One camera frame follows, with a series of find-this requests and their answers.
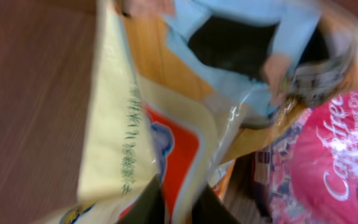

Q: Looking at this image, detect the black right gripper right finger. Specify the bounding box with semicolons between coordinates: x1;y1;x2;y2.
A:
191;186;241;224

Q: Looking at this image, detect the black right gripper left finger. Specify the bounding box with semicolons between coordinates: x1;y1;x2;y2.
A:
116;174;165;224

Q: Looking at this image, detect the small orange candy pack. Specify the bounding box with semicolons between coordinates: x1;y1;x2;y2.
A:
209;159;236;201

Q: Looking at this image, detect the cream snack bag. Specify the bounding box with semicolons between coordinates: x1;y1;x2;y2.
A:
32;0;358;224

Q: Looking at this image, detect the red purple tissue pack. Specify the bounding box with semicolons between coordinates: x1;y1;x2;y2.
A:
253;90;358;223

